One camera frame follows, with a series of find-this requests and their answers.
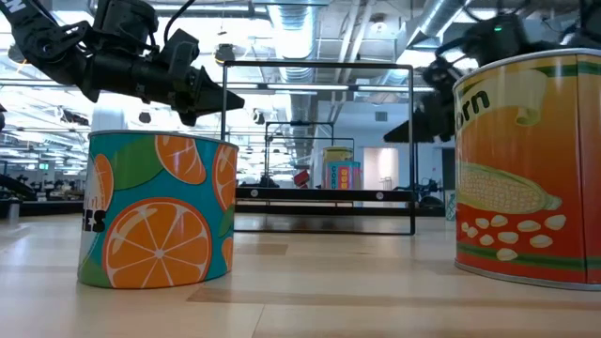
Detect white door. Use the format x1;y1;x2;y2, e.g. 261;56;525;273
362;146;400;192

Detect yellow peaches can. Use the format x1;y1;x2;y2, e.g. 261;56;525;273
320;146;355;191

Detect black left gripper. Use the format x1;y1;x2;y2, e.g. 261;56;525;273
78;52;246;128

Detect long ceiling light strip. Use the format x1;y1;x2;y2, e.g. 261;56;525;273
266;83;351;92
356;84;436;94

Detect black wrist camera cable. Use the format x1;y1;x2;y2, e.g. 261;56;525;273
162;0;197;44

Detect black metal frame shelf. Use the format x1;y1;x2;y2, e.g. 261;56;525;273
220;59;418;237

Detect black background rig frame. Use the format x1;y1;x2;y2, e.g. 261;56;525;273
264;120;336;190
414;125;456;192

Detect large orange corn can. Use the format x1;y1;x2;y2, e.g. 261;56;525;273
452;48;601;293

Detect silver metal post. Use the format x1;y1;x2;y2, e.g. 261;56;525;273
6;199;23;225

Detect silver ventilation duct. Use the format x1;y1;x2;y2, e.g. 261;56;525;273
406;0;473;48
266;0;326;161

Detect teal oranges print can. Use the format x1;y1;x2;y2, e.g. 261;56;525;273
76;130;240;290

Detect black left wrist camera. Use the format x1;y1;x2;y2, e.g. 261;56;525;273
157;27;201;71

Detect small teal carrot can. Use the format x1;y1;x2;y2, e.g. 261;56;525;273
444;189;457;223

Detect black ceiling-mounted device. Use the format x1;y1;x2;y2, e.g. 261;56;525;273
214;42;238;65

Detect small teal pink corn can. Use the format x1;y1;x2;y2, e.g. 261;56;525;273
326;161;363;191

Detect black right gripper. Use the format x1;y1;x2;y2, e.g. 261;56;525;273
381;13;561;145

